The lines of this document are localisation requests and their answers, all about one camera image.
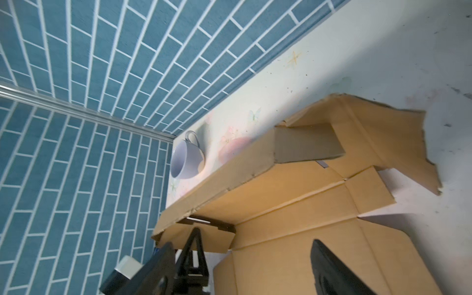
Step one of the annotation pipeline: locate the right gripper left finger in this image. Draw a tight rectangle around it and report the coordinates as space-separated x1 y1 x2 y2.
99 228 210 295

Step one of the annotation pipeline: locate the brown cardboard box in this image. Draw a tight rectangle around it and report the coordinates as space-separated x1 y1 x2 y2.
152 94 440 295

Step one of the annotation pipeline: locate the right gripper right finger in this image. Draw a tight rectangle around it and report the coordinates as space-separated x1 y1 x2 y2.
310 239 375 295

